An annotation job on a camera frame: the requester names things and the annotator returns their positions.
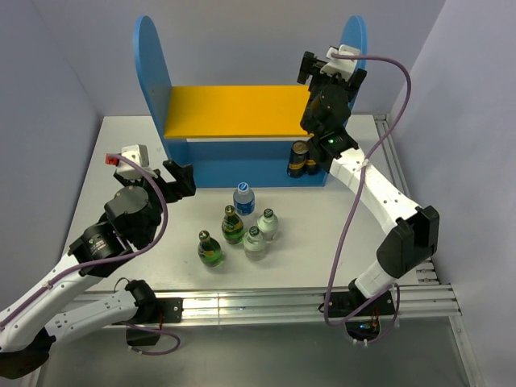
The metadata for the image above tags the front clear glass bottle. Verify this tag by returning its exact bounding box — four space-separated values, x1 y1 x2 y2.
243 226 266 260

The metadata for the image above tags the Pocari Sweat bottle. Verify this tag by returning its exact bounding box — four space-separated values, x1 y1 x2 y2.
233 182 255 216

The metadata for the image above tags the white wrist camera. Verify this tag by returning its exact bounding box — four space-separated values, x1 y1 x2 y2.
105 144 157 181
320 44 361 81

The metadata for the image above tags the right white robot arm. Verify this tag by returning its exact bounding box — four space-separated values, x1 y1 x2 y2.
298 45 439 314

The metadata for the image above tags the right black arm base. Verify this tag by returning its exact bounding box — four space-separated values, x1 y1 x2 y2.
328 291 400 347

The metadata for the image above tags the rear black yellow can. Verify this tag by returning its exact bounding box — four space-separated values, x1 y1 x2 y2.
305 139 320 176

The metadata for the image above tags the clear glass bottle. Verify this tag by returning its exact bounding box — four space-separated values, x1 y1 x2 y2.
256 208 279 242
243 226 266 260

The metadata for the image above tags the green perrier bottle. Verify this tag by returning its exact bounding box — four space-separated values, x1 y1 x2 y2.
221 205 244 244
198 230 224 268

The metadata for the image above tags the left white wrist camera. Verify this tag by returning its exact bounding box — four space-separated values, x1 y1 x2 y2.
105 144 157 181

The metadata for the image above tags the aluminium rail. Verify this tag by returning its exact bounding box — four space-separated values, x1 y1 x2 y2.
382 139 485 386
76 281 463 328

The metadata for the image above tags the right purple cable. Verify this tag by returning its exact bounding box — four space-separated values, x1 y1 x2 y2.
324 55 413 327

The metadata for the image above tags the aluminium right side rail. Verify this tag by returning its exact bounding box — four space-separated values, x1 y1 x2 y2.
382 139 485 386

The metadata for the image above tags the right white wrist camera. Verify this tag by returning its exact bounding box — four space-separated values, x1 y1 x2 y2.
320 44 361 81

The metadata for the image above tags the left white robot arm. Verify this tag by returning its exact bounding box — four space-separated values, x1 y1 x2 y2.
1 154 196 380

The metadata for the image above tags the front green Perrier bottle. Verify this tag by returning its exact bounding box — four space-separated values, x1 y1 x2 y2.
198 230 224 268

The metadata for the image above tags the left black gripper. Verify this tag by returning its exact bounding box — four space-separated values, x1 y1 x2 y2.
115 159 195 243

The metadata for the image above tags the black yellow can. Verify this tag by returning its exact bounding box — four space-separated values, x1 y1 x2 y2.
305 139 320 176
287 140 309 178

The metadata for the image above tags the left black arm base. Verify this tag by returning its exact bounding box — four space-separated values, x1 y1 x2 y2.
113 277 183 351

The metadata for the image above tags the blue and yellow wooden shelf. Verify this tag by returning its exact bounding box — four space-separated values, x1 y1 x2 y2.
133 15 367 189

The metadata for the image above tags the rear clear glass bottle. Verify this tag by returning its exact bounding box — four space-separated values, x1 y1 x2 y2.
256 208 279 242

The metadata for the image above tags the aluminium front rail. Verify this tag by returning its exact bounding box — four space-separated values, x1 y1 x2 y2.
76 281 463 328

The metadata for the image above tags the front black yellow can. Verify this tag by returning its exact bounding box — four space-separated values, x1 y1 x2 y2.
287 140 309 178

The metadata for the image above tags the rear green Perrier bottle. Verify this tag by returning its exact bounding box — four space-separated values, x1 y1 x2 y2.
221 205 244 244

